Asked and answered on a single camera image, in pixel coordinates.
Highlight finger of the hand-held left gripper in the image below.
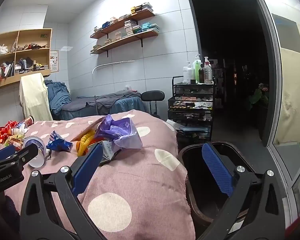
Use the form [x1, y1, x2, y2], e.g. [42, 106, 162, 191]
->
[0, 144, 39, 171]
[0, 145, 16, 164]

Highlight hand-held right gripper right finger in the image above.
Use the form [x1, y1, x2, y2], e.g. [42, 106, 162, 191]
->
[201, 141, 288, 240]

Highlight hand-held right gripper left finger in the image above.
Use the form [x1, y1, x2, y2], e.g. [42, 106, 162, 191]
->
[19, 142, 104, 240]

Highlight white blue paper cup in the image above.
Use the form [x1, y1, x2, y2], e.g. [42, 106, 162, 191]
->
[22, 135, 47, 168]

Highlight brown trash bin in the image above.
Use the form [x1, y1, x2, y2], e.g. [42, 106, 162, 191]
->
[177, 141, 263, 232]

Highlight yellow foam net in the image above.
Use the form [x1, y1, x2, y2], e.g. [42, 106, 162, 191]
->
[77, 129, 96, 157]

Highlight silver foil wrapper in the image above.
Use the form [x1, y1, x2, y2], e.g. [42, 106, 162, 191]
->
[97, 140, 123, 166]

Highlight blue snack wrapper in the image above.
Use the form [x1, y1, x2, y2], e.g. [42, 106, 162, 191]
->
[46, 130, 73, 152]

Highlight purple plastic bag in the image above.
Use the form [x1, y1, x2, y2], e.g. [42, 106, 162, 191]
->
[96, 114, 143, 149]

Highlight person's left forearm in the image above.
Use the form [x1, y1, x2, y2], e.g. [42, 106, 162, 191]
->
[2, 194, 21, 232]

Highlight colourful candy wrappers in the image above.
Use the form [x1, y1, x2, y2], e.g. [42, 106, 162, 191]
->
[4, 135, 25, 148]

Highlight red patterned bag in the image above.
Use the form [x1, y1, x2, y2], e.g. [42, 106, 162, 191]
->
[0, 120, 21, 145]

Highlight small white plastic bottle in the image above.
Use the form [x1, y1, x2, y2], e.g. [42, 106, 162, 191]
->
[11, 127, 28, 136]

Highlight red snack cup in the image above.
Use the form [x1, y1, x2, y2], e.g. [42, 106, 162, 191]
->
[23, 115, 35, 128]

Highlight pink polka dot blanket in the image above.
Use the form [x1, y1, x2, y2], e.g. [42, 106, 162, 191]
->
[0, 110, 197, 240]

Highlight light blue papers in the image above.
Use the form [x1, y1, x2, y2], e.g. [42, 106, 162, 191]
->
[166, 119, 211, 133]

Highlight cream towel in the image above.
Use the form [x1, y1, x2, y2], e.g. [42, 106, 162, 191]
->
[19, 73, 53, 122]

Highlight black mesh drawer cart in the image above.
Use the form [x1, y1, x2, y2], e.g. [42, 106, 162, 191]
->
[168, 76, 216, 143]

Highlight blue massage bed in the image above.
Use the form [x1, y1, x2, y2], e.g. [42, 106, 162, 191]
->
[52, 90, 149, 121]

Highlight blue bedding pile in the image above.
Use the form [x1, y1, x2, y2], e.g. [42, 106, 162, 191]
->
[44, 79, 72, 114]

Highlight grey blanket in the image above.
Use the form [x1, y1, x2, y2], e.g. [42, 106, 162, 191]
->
[76, 91, 142, 108]

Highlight potted plant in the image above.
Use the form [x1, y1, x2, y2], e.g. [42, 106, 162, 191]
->
[248, 82, 269, 111]

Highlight dark folded clothes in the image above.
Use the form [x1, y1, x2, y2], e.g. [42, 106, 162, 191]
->
[17, 57, 35, 71]

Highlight clear pump bottle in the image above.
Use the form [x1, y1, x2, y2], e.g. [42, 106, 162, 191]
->
[203, 56, 213, 85]

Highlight black stool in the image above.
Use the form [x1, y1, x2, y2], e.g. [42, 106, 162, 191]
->
[141, 90, 166, 117]

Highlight wooden cubby shelf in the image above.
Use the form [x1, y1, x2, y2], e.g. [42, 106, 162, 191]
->
[0, 28, 53, 91]

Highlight green pump bottle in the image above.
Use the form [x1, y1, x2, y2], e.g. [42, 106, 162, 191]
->
[193, 54, 203, 83]

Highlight glass door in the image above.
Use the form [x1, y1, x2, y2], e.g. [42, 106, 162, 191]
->
[250, 0, 300, 232]

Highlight row of small boxes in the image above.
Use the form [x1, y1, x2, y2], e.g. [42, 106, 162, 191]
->
[94, 2, 154, 33]

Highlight wall poster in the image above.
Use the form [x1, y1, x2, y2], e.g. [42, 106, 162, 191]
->
[50, 50, 59, 73]

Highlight white wall pipe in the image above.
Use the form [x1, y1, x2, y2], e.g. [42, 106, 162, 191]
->
[92, 60, 136, 74]

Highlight dark door frame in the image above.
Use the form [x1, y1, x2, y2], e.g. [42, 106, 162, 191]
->
[187, 0, 282, 147]

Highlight wooden wall shelf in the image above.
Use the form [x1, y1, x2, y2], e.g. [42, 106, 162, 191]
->
[90, 10, 156, 40]
[90, 31, 159, 55]

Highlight wall shelves with boxes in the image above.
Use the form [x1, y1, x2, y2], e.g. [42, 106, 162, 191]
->
[91, 19, 160, 53]

